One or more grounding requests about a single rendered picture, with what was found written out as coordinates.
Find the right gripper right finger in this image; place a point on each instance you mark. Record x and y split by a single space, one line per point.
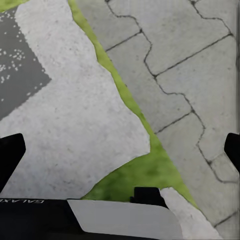
232 149

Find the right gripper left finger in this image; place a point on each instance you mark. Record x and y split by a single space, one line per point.
12 149

